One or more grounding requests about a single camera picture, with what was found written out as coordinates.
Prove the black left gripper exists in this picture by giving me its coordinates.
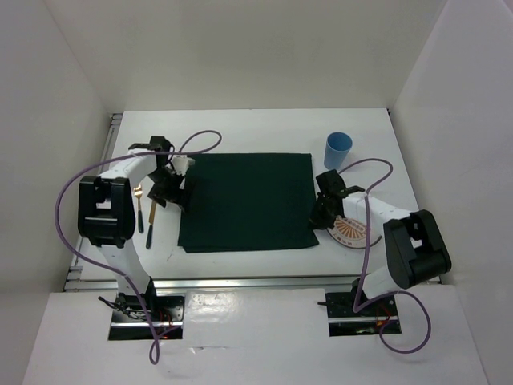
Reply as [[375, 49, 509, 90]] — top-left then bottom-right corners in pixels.
[[147, 168, 196, 213]]

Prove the gold knife dark handle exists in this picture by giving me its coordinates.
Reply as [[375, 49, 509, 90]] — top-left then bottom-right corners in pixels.
[[145, 200, 157, 249]]

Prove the gold fork dark handle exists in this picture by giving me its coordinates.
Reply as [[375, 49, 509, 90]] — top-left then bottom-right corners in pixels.
[[133, 184, 144, 233]]

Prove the white plate orange sunburst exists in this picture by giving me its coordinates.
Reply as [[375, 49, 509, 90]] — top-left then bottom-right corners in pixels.
[[327, 216, 367, 249]]

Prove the dark green cloth placemat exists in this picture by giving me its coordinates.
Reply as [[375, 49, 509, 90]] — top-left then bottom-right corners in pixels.
[[177, 153, 319, 253]]

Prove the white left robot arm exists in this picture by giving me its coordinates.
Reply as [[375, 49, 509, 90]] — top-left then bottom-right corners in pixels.
[[78, 136, 195, 320]]

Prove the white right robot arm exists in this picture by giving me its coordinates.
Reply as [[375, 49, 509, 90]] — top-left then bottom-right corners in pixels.
[[309, 170, 452, 314]]

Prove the blue plastic cup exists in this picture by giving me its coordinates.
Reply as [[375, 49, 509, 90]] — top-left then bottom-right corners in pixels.
[[324, 132, 353, 170]]

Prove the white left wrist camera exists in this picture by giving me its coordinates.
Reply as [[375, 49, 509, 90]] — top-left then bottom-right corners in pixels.
[[172, 156, 196, 176]]

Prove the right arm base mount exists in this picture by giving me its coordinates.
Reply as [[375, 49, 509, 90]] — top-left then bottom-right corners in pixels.
[[317, 292, 402, 337]]

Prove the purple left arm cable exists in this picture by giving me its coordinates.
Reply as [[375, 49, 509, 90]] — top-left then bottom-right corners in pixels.
[[55, 130, 223, 365]]

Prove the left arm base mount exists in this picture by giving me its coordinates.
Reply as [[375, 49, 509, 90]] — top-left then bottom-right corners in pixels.
[[98, 286, 188, 342]]

